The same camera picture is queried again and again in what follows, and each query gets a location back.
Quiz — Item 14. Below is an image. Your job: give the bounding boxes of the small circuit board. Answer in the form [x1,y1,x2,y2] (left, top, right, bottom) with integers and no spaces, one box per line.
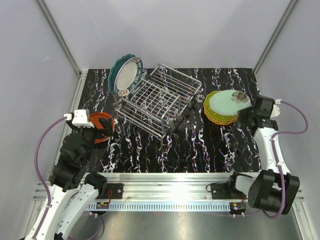
[96,202,110,209]
[231,202,247,212]

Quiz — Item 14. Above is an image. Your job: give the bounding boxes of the light green flower plate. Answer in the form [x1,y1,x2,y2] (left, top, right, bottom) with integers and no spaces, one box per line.
[209,89,251,116]

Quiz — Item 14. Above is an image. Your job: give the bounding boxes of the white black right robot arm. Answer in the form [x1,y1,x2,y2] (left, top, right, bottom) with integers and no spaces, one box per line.
[226,96,300,219]

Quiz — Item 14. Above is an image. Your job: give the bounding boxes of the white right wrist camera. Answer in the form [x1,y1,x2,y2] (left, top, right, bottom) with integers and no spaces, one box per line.
[270,99,282,119]

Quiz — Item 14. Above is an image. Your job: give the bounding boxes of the right small circuit board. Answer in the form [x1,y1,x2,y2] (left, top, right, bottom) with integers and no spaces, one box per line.
[231,202,247,212]

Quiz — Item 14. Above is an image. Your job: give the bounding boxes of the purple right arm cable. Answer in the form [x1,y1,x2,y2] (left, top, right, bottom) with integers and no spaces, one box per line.
[246,99,310,219]

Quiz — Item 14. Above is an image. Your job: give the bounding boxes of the teal scalloped plate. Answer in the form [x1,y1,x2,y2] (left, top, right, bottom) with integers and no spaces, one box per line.
[107,54,136,94]

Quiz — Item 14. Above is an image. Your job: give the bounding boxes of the orange round plastic plate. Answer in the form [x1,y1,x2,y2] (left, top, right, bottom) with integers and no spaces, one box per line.
[90,112,115,138]

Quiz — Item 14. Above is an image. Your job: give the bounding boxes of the aluminium frame post right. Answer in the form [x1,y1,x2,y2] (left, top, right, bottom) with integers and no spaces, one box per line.
[253,0,300,75]

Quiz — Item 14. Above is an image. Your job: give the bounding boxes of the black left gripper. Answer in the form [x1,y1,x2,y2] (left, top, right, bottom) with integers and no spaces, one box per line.
[68,117,113,164]

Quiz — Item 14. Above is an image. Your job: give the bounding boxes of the aluminium front mounting rail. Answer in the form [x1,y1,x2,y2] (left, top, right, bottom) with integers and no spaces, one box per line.
[33,172,305,212]

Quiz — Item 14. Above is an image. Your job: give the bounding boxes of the aluminium frame rail left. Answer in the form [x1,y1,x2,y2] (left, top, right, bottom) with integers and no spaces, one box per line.
[34,0,88,106]

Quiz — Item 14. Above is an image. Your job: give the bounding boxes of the left small circuit board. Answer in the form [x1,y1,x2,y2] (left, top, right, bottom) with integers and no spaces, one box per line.
[96,202,110,209]

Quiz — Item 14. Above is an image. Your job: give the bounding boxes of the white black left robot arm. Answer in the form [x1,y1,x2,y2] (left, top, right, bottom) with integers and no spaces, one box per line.
[25,113,113,240]

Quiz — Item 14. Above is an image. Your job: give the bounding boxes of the white plate green rim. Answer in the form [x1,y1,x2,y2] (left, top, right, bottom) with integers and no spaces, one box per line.
[114,57,143,97]

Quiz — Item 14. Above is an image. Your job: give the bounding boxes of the silver wire dish rack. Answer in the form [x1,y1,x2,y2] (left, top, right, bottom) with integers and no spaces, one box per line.
[113,63,202,146]

